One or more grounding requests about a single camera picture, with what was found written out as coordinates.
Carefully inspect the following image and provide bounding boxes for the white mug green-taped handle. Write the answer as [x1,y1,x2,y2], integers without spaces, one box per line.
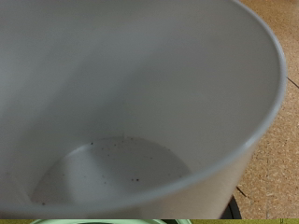
[0,0,288,220]

